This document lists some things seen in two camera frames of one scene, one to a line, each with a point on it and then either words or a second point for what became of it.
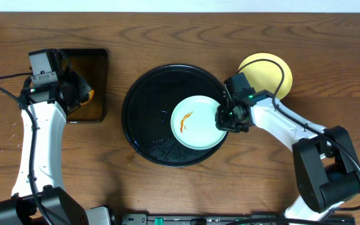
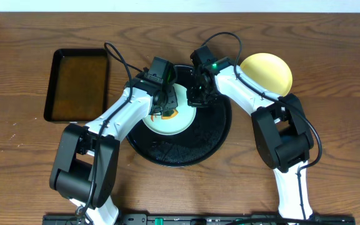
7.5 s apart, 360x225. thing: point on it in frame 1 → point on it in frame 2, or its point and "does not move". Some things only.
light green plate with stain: [193, 122] → [179, 124]
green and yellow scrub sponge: [87, 97] → [167, 114]
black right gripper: [222, 117] → [197, 98]
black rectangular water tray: [94, 64] does not move
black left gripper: [82, 90] → [170, 100]
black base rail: [233, 219] does not move
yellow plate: [267, 75] does not move
